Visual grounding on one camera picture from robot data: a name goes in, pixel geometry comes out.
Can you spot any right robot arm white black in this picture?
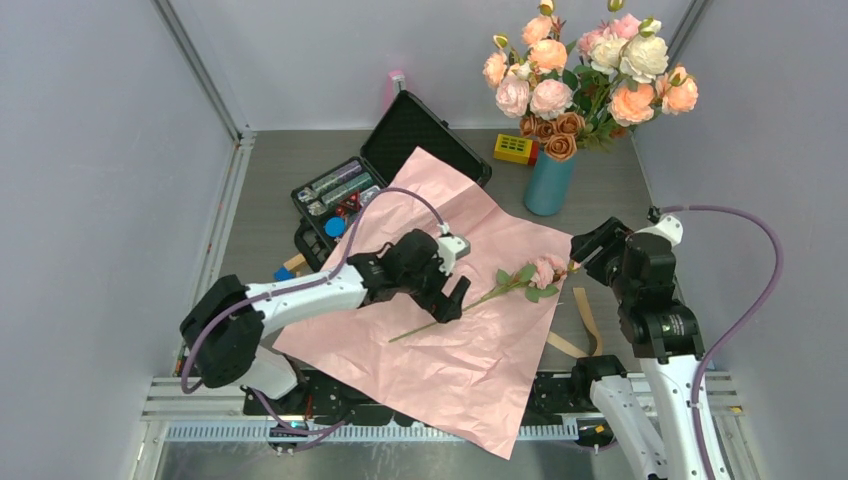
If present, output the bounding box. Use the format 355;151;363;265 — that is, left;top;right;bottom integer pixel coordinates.
570;215;731;479

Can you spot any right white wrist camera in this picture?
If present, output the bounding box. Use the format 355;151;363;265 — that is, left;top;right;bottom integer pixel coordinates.
643;214;683;247

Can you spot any yellow perforated block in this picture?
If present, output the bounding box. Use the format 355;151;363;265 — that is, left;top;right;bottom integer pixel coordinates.
493;134;539;166

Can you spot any blue cube block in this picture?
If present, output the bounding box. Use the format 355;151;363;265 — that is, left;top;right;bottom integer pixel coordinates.
273;267;296;282

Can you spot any pink white bottle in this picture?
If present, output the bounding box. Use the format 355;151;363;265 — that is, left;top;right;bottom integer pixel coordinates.
388;70;406;102

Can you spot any teal vase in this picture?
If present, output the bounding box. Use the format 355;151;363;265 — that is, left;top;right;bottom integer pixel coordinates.
524;152;576;216

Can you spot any pink wrapping paper sheet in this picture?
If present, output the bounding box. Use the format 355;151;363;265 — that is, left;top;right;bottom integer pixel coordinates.
274;149;571;459

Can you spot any wooden arch block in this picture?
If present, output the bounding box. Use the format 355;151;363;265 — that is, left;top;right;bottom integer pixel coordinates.
283;254;311;276

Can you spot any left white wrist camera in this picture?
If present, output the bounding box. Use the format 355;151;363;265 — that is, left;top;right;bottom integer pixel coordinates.
436;223;471;276

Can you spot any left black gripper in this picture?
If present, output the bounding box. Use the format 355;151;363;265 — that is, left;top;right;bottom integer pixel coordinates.
399;254;469;323

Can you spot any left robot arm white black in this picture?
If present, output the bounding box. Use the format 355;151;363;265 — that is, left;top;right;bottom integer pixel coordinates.
180;229;471;414

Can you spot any peach rose stem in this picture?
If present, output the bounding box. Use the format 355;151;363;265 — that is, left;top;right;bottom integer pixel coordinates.
593;65;699;144

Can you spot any tan ribbon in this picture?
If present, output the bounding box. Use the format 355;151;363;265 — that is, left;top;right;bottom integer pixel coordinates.
546;287;604;359

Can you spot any pink rose stem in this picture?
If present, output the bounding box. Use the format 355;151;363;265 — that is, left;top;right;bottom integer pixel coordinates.
388;254;582;344

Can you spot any blue round chip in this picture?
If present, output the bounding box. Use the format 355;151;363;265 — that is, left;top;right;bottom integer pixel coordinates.
324;216;347;239

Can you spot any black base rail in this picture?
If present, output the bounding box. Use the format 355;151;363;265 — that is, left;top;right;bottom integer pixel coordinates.
269;369;599;427

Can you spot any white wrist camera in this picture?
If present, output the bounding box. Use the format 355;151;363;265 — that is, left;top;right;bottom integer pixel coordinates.
643;214;683;247
436;223;471;276

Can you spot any white rose stem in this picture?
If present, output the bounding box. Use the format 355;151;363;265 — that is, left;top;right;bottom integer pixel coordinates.
585;15;669;102

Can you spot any black open poker case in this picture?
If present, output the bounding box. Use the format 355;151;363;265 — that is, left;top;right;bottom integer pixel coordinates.
291;91;492;271

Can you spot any pink rose bouquet in vase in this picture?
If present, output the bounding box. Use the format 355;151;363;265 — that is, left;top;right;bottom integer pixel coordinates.
482;0;700;164

